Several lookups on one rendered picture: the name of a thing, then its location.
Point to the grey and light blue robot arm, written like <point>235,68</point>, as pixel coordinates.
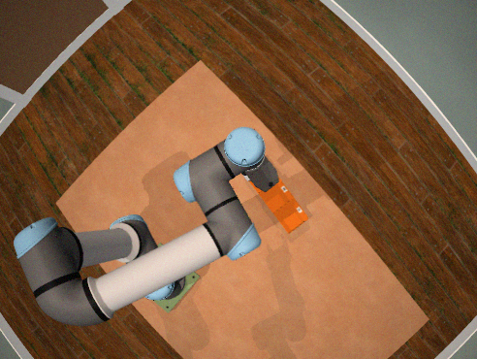
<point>48,254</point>

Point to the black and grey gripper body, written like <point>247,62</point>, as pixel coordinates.
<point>264,176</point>

